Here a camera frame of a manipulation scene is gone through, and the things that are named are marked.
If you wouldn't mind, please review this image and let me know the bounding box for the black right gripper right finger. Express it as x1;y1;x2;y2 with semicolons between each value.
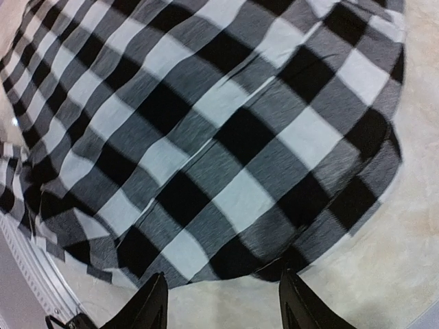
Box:
278;269;353;329

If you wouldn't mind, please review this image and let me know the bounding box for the black white checked shirt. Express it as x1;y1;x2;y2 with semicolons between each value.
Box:
1;1;405;288

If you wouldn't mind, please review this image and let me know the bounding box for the front aluminium rail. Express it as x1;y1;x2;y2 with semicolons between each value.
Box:
1;216;82;322

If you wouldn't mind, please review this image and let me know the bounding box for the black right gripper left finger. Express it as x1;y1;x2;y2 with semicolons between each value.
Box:
102;272;168;329

